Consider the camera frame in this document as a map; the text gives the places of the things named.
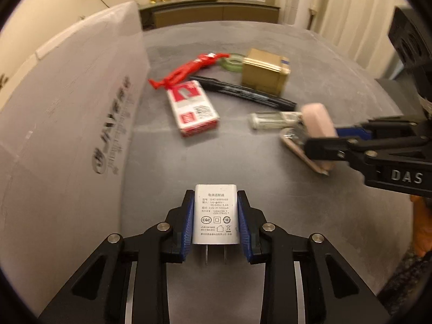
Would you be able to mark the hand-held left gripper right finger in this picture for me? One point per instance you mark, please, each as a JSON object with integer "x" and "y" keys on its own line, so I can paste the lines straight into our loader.
{"x": 243, "y": 222}

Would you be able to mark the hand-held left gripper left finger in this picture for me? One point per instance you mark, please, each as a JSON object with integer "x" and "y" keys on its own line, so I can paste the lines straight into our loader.
{"x": 188, "y": 222}

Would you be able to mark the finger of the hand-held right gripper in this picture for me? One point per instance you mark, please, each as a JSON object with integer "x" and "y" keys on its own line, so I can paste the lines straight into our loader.
{"x": 351, "y": 131}
{"x": 324, "y": 148}

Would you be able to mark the white power adapter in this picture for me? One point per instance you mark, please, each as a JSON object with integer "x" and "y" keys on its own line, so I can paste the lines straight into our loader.
{"x": 216, "y": 216}

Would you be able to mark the pink eraser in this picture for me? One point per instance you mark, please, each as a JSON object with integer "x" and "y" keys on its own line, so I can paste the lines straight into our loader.
{"x": 317, "y": 119}

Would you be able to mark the green tape roll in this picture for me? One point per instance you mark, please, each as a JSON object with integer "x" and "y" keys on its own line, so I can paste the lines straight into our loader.
{"x": 233, "y": 65}

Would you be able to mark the white cardboard box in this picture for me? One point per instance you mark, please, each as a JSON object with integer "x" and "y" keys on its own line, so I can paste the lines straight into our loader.
{"x": 67, "y": 135}

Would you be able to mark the red toy figure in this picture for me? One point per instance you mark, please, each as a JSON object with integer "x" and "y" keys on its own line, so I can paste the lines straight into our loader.
{"x": 182, "y": 71}

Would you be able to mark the person's right hand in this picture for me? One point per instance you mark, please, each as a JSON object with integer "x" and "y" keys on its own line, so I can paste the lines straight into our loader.
{"x": 423, "y": 226}

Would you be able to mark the rose gold flat case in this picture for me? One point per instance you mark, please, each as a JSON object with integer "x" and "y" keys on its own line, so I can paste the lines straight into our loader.
{"x": 297, "y": 148}

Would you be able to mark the clear glass lighter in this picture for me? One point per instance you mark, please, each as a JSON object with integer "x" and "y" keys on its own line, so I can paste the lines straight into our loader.
{"x": 273, "y": 120}

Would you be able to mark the gold tin box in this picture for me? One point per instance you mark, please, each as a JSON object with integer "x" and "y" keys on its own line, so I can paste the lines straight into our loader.
{"x": 265, "y": 72}

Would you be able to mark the black marker pen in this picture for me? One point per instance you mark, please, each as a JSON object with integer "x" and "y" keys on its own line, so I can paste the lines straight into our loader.
{"x": 243, "y": 91}

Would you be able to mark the dark patterned rug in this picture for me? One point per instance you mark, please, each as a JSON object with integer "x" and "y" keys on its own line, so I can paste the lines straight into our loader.
{"x": 401, "y": 280}

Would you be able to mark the red and white card box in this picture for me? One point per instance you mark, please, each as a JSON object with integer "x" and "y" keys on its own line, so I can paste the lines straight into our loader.
{"x": 193, "y": 109}

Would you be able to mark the cream curtain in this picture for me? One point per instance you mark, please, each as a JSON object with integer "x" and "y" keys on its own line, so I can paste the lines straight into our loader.
{"x": 337, "y": 10}

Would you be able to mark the dark sideboard cabinet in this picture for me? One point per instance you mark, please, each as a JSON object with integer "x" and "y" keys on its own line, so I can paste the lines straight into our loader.
{"x": 209, "y": 11}

